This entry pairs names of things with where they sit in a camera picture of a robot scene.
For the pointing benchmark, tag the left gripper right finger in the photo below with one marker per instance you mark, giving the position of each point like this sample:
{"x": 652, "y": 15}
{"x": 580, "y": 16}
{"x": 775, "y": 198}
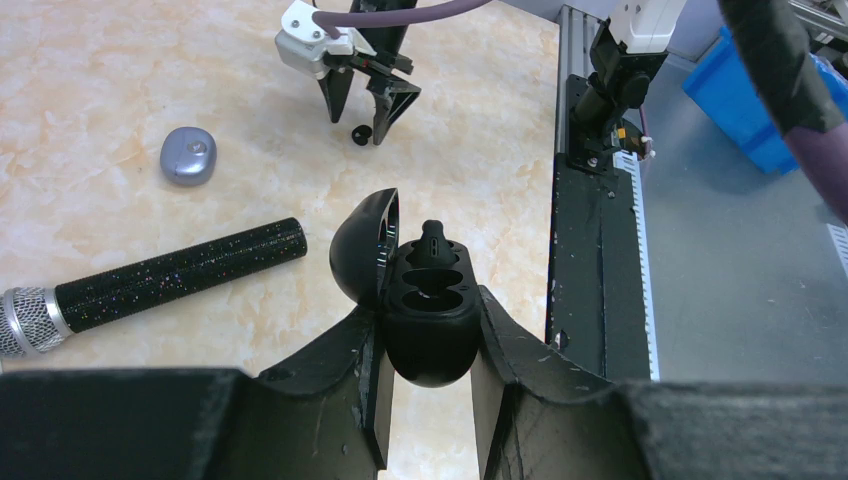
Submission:
{"x": 537, "y": 415}

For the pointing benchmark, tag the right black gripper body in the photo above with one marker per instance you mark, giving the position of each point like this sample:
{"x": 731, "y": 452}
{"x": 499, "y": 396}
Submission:
{"x": 386, "y": 41}

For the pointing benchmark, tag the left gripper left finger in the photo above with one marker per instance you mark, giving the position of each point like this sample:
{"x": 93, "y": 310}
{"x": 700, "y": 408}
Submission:
{"x": 322, "y": 413}

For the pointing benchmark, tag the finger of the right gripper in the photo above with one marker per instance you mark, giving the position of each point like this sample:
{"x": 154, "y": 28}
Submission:
{"x": 335, "y": 87}
{"x": 393, "y": 95}

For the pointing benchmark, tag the black earbud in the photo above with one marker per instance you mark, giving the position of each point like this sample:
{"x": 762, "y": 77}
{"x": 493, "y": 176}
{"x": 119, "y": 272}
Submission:
{"x": 432, "y": 250}
{"x": 361, "y": 135}

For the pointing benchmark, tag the black earbud charging case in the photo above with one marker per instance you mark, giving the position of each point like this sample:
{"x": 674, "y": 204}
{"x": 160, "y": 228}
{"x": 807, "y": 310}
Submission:
{"x": 429, "y": 318}

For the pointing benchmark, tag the lavender earbud charging case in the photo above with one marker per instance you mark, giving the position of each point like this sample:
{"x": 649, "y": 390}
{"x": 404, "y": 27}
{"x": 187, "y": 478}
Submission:
{"x": 188, "y": 156}

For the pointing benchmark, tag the black earbud front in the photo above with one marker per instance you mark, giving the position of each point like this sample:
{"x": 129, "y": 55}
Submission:
{"x": 432, "y": 250}

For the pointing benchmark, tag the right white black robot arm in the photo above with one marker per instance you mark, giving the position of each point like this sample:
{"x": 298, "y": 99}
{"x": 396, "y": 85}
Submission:
{"x": 627, "y": 52}

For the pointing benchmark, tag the black silver microphone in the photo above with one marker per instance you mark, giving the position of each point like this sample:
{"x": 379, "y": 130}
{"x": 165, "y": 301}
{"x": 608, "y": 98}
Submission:
{"x": 35, "y": 320}

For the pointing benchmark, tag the blue plastic bin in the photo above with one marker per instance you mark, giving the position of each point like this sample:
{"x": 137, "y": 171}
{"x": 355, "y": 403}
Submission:
{"x": 721, "y": 87}

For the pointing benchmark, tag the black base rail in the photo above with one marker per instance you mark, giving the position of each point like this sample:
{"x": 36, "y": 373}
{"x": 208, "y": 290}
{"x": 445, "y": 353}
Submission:
{"x": 600, "y": 312}

